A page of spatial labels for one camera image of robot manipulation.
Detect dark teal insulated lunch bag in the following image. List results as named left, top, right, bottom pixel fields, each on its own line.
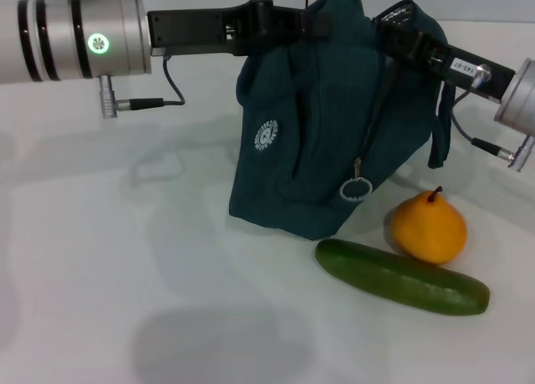
left=228, top=0, right=455, bottom=242

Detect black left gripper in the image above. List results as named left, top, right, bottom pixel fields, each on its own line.
left=146, top=0, right=332, bottom=59

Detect grey left arm cable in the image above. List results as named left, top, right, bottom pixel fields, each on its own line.
left=116, top=51, right=186, bottom=110

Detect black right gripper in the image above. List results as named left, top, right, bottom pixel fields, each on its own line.
left=378, top=20, right=517, bottom=103

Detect yellow pear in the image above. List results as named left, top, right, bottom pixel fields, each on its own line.
left=390, top=186, right=468, bottom=266

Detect green cucumber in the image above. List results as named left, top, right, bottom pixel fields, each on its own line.
left=315, top=238, right=491, bottom=317

